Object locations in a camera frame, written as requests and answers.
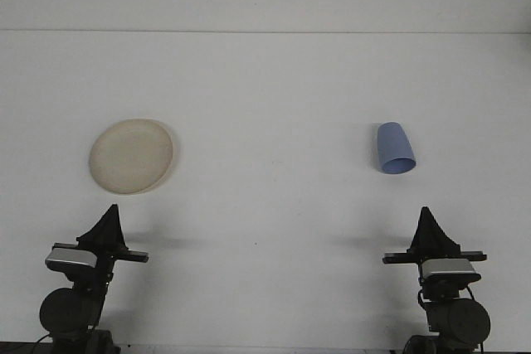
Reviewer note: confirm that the pale blue cup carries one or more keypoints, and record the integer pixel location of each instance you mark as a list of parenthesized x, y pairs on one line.
[(392, 142)]

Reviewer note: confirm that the pale round plate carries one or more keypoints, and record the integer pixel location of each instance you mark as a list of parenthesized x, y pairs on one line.
[(130, 157)]

